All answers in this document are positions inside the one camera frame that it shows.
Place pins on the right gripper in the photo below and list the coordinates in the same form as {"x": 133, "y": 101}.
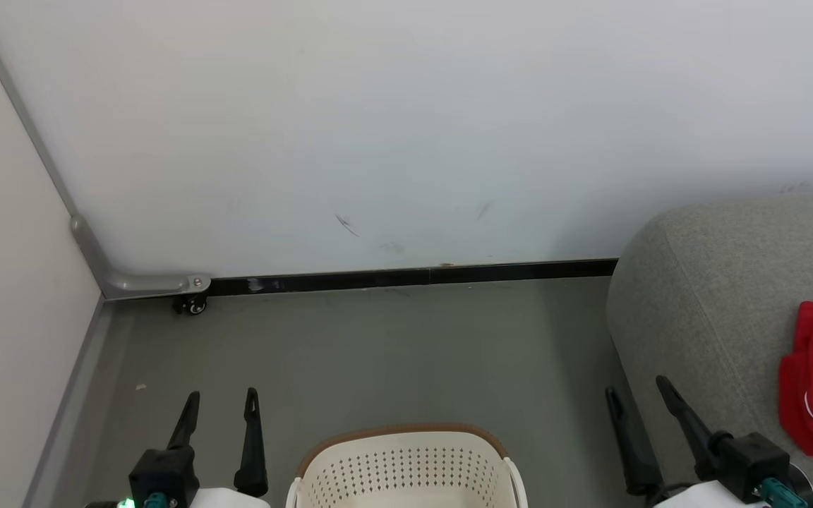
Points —
{"x": 710, "y": 497}

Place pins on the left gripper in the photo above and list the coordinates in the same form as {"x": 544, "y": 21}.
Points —
{"x": 226, "y": 499}

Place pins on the white plastic laundry basket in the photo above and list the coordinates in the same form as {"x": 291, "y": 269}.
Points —
{"x": 406, "y": 473}

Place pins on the black caster wheel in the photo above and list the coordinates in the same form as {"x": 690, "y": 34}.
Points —
{"x": 193, "y": 305}

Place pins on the grey fabric sofa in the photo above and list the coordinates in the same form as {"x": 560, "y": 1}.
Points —
{"x": 703, "y": 296}

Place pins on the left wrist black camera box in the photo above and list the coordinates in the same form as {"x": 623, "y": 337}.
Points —
{"x": 163, "y": 476}

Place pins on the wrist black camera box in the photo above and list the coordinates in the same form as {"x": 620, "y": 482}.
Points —
{"x": 752, "y": 458}
{"x": 163, "y": 476}

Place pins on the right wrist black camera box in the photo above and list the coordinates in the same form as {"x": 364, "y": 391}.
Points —
{"x": 752, "y": 458}

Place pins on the grey partition floor rail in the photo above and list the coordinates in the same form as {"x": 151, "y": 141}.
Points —
{"x": 71, "y": 402}

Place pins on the grey metal partition post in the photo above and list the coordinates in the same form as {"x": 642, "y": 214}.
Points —
{"x": 131, "y": 284}

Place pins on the black wall baseboard strip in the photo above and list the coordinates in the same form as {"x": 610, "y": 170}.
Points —
{"x": 413, "y": 276}

